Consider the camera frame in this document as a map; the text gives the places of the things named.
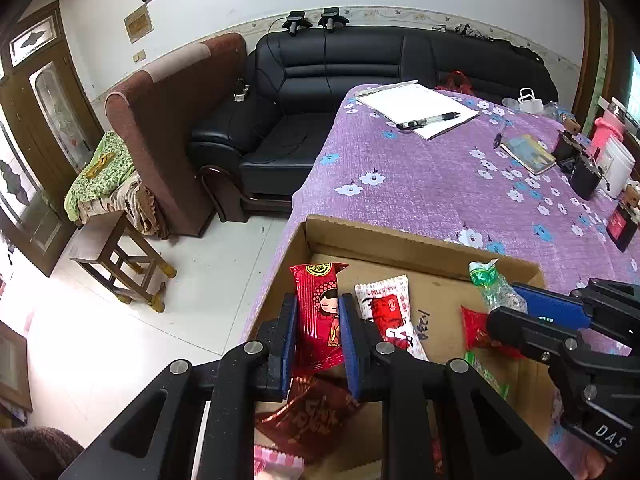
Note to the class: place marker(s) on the green candy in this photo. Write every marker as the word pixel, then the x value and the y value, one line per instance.
pixel 492 285

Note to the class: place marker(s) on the small wall plaque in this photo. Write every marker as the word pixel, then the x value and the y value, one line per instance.
pixel 137 22

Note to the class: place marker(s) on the purple floral tablecloth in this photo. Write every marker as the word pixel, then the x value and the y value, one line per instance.
pixel 425 185

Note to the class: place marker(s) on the pink sleeved bottle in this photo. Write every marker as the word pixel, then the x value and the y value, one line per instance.
pixel 607 127

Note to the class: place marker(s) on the charger on sofa arm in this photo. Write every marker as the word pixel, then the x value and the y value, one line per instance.
pixel 241 91

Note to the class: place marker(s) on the wall socket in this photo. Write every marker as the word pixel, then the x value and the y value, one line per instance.
pixel 139 55

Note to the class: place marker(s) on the black jar without cork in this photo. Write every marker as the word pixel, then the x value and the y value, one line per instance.
pixel 586 177

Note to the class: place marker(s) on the black jar with red label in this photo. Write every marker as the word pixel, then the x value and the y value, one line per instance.
pixel 624 225

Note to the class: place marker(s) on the white plastic bag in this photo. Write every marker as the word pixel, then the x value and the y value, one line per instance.
pixel 530 102

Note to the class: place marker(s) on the cardboard box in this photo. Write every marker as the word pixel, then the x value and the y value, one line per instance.
pixel 380 245

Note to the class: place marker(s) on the brown patterned blanket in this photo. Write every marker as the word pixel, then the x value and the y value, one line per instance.
pixel 135 210

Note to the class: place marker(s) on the green patterned cloth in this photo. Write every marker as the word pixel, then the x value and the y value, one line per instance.
pixel 100 170

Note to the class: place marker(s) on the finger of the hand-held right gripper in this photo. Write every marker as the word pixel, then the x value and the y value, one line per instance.
pixel 530 335
pixel 550 305

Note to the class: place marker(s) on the brown armchair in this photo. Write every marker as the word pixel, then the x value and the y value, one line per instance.
pixel 170 125

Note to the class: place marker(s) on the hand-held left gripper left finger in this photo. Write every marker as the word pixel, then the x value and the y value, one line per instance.
pixel 289 350

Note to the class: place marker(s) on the wooden door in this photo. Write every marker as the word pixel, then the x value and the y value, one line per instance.
pixel 45 120

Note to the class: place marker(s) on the small black jar with cork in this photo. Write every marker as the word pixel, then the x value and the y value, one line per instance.
pixel 565 142

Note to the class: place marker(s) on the black leather sofa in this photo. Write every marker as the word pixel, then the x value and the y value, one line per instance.
pixel 325 110

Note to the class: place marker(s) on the white notepad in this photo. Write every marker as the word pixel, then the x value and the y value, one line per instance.
pixel 420 105

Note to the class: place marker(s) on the wooden cabinet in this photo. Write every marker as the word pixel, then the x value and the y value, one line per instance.
pixel 607 60

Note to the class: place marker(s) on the plain red snack packet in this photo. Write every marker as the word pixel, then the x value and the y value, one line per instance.
pixel 475 332

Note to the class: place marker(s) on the red bag on sofa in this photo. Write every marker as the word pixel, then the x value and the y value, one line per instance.
pixel 455 82

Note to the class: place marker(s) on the wooden stool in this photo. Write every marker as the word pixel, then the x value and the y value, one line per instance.
pixel 115 255

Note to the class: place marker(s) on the dark brown fuzzy cloth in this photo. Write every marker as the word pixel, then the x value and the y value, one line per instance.
pixel 35 455

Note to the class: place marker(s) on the yellow green-edged snack packet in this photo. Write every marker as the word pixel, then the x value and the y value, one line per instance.
pixel 487 375

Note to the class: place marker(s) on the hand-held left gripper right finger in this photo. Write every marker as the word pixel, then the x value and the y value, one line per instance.
pixel 350 355

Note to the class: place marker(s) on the dark red snack packet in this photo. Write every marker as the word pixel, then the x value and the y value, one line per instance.
pixel 310 420

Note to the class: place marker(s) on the red cartoon-girl snack packet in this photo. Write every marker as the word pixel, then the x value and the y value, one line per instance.
pixel 320 310

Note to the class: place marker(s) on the black pen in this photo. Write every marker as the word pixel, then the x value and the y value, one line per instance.
pixel 430 120

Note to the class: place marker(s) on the thin booklet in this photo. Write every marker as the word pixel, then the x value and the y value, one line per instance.
pixel 527 155

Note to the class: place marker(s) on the white red-label snack packet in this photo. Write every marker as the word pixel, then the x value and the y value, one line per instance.
pixel 390 315

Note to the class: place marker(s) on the pink cartoon snack packet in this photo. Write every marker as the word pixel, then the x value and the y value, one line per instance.
pixel 277 465

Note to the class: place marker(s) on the white plastic jar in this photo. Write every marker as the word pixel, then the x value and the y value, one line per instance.
pixel 617 165

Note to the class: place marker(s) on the black device on sofa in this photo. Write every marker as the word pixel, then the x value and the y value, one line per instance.
pixel 332 16
pixel 295 21

